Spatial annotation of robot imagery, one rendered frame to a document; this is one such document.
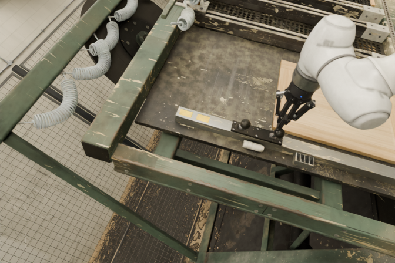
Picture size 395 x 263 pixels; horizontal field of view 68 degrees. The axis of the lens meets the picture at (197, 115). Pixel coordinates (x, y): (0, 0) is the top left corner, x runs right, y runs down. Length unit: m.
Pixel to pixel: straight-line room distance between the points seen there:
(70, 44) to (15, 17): 4.78
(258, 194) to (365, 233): 0.35
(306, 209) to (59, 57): 1.26
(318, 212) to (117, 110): 0.76
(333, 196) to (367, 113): 0.59
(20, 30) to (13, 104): 4.90
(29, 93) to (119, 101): 0.48
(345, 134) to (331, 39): 0.65
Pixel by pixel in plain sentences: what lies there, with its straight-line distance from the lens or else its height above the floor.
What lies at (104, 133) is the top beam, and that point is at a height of 1.87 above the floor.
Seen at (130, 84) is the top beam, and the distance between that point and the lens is 1.16.
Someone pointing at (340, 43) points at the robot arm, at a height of 1.65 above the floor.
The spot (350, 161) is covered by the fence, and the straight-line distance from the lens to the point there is 1.25.
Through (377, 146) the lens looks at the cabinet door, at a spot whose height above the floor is 1.00.
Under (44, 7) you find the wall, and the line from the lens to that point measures 6.65.
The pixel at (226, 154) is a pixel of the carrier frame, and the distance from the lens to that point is 2.38.
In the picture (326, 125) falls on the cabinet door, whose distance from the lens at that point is 1.34.
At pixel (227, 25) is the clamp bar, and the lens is 1.60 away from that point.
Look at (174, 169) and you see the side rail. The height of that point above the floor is 1.63.
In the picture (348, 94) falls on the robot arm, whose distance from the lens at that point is 0.71.
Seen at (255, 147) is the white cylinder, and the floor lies 1.40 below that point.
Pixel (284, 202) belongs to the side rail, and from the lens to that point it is 1.03.
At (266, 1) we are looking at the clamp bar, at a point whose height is 1.50.
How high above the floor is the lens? 2.06
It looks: 23 degrees down
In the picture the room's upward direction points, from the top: 51 degrees counter-clockwise
